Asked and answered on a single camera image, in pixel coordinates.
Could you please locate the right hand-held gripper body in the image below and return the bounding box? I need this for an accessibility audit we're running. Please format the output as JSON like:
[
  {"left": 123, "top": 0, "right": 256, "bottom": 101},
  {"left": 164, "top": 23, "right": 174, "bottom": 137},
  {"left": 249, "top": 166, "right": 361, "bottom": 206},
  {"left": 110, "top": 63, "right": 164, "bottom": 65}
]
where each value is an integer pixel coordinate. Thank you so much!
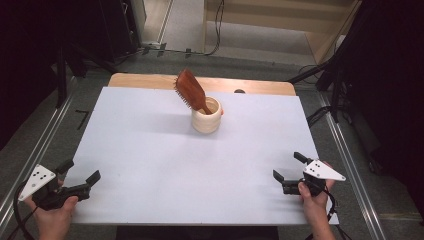
[{"left": 283, "top": 159, "right": 347, "bottom": 197}]

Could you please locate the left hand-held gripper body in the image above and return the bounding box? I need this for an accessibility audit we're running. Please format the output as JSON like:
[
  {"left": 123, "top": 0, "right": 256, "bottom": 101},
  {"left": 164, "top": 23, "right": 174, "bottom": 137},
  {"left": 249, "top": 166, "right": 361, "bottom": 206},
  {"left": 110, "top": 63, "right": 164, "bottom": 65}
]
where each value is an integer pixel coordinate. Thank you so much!
[{"left": 18, "top": 164, "right": 92, "bottom": 211}]

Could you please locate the cream ringed cup orange beak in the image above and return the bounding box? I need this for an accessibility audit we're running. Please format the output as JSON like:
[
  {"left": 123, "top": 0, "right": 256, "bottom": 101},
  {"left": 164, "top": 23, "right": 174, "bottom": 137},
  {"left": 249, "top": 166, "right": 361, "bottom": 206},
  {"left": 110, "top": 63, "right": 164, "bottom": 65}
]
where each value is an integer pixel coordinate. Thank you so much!
[{"left": 191, "top": 96, "right": 224, "bottom": 135}]

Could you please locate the brown wooden hairbrush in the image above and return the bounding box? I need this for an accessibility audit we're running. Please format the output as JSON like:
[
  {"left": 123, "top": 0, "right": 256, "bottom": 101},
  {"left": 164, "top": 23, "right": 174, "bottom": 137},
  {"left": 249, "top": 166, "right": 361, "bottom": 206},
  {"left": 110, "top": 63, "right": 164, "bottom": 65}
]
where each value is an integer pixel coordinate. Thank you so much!
[{"left": 173, "top": 68, "right": 214, "bottom": 116}]

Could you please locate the person's left hand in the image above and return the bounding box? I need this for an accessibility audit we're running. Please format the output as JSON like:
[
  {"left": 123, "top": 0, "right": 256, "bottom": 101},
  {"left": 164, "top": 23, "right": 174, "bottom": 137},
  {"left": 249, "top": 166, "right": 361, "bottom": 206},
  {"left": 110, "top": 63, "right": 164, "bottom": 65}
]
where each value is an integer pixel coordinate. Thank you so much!
[{"left": 24, "top": 196, "right": 80, "bottom": 232}]

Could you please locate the person's right hand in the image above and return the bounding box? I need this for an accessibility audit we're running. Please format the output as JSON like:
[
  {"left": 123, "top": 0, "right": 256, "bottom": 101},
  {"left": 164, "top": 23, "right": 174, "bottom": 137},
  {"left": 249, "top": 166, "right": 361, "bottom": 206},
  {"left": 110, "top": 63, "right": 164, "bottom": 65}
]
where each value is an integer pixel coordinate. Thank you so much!
[{"left": 297, "top": 179, "right": 336, "bottom": 221}]

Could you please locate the white table sheet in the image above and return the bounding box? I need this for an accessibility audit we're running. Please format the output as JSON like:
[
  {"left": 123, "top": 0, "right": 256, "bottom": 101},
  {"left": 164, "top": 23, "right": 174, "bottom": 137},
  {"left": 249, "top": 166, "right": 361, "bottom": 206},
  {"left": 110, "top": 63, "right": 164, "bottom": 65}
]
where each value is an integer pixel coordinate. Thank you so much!
[{"left": 71, "top": 86, "right": 339, "bottom": 226}]

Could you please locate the light wooden table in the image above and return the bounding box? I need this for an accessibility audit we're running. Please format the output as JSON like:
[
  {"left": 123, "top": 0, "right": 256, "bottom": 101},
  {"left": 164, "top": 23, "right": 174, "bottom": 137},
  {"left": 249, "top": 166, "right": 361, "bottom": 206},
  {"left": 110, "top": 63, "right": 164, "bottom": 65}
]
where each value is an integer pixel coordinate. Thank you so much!
[{"left": 108, "top": 72, "right": 297, "bottom": 97}]

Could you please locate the light wooden platform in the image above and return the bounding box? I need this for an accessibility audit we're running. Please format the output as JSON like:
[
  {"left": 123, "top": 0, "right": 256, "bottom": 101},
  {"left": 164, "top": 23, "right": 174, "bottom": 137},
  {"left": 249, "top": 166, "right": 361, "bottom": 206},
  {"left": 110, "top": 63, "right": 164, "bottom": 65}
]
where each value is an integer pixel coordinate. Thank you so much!
[{"left": 202, "top": 0, "right": 363, "bottom": 65}]

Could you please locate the black cabinet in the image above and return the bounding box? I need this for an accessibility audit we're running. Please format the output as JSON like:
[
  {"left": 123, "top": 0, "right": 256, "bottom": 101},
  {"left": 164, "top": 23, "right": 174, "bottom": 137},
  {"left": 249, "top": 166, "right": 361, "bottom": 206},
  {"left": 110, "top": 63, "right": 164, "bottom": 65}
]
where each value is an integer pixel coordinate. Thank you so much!
[{"left": 66, "top": 0, "right": 148, "bottom": 65}]

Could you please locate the metal floor rail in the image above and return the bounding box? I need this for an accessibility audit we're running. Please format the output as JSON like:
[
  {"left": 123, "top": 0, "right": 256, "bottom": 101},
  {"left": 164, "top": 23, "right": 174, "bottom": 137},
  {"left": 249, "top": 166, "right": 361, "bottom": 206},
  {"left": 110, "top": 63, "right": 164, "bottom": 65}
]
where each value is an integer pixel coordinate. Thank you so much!
[
  {"left": 315, "top": 91, "right": 388, "bottom": 240},
  {"left": 0, "top": 75, "right": 80, "bottom": 223}
]

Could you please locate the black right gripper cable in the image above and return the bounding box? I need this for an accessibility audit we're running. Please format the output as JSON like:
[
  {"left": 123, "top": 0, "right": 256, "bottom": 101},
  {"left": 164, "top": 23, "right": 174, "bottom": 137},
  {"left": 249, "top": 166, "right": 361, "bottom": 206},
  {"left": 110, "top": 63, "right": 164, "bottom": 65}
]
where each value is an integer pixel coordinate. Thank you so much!
[{"left": 304, "top": 185, "right": 352, "bottom": 240}]

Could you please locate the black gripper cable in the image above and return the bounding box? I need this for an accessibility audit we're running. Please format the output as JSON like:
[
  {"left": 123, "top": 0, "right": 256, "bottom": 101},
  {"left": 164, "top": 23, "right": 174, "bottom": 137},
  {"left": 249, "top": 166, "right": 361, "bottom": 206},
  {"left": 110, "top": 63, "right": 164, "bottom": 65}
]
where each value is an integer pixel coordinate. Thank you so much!
[
  {"left": 7, "top": 181, "right": 38, "bottom": 240},
  {"left": 304, "top": 185, "right": 352, "bottom": 240}
]

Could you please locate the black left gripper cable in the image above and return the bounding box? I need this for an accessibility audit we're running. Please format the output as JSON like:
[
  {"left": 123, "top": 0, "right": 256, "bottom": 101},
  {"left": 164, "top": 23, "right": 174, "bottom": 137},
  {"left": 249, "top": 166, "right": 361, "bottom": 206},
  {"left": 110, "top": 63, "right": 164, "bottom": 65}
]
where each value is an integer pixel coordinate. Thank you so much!
[{"left": 7, "top": 181, "right": 38, "bottom": 240}]

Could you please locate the black floor cable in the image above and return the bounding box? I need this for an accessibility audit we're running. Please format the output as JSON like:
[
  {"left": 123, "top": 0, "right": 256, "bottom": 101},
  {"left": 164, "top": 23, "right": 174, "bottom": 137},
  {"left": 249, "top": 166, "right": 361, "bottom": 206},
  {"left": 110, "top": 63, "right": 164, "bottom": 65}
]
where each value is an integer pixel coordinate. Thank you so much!
[
  {"left": 287, "top": 62, "right": 334, "bottom": 85},
  {"left": 305, "top": 105, "right": 334, "bottom": 128}
]

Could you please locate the black hanging cable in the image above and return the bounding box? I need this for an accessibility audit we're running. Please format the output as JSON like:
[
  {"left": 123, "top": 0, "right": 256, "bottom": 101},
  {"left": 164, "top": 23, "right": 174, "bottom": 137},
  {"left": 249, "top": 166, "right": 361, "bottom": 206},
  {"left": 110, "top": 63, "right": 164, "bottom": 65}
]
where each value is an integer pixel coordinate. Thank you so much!
[{"left": 202, "top": 0, "right": 225, "bottom": 57}]

